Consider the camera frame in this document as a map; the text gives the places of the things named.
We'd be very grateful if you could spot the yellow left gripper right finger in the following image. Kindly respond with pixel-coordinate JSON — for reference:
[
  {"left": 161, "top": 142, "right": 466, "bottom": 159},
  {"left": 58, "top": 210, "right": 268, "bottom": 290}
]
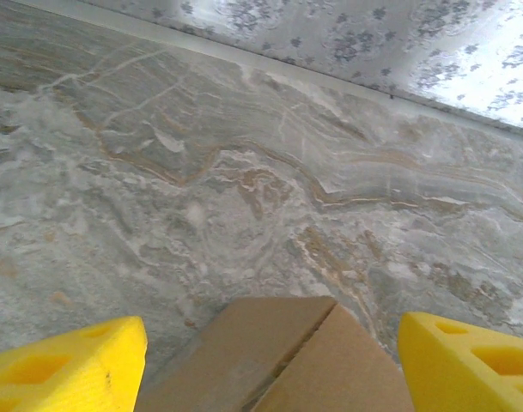
[{"left": 397, "top": 311, "right": 523, "bottom": 412}]

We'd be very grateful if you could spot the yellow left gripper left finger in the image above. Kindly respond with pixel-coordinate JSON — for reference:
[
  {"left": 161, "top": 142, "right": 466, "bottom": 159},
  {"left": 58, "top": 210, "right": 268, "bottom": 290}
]
[{"left": 0, "top": 315, "right": 149, "bottom": 412}]

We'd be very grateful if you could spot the brown cardboard box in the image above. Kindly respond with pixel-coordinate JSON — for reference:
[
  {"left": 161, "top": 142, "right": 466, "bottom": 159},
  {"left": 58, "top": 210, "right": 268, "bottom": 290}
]
[{"left": 136, "top": 294, "right": 417, "bottom": 412}]

